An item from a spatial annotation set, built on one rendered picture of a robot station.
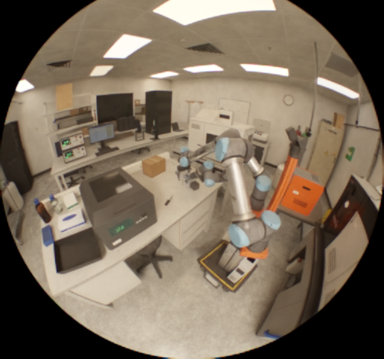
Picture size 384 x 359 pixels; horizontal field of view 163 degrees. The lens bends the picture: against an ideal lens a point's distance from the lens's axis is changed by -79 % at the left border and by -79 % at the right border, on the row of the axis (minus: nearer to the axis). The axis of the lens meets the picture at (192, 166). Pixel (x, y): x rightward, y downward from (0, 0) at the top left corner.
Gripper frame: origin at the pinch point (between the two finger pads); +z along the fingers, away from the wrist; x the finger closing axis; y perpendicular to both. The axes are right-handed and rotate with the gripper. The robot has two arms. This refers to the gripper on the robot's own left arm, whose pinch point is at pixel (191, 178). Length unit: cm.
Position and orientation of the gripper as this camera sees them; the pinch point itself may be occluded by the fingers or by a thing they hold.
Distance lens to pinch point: 126.5
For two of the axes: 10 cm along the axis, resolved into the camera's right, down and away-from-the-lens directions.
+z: -4.5, 4.3, 7.9
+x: -7.8, 2.4, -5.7
